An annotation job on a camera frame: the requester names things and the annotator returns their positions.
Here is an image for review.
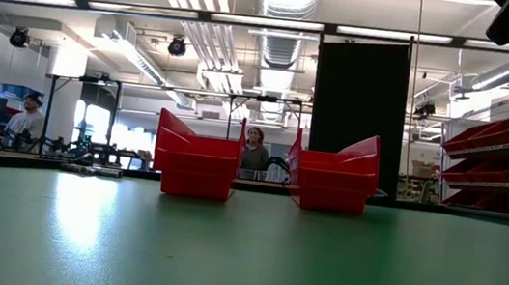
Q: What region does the black hanging camera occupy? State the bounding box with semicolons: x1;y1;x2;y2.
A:
413;100;438;120

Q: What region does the green table mat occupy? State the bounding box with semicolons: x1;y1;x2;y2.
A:
0;157;509;285

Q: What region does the black overhead frame bar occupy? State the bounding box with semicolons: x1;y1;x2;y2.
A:
0;0;509;64

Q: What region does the black standing panel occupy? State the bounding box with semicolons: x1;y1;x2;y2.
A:
301;33;416;200

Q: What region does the person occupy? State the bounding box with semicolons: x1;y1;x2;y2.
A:
238;125;274;183
0;88;50;156

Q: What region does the distant black metal frame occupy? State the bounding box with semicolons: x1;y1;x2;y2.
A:
36;69;307;187

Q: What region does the black dome camera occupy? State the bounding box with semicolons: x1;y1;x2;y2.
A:
8;25;31;50
166;34;188;58

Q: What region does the red plastic bin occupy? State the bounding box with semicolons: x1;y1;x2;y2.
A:
149;106;249;204
281;125;384;219

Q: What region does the brown cardboard box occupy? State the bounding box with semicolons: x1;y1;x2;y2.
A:
409;159;436;180

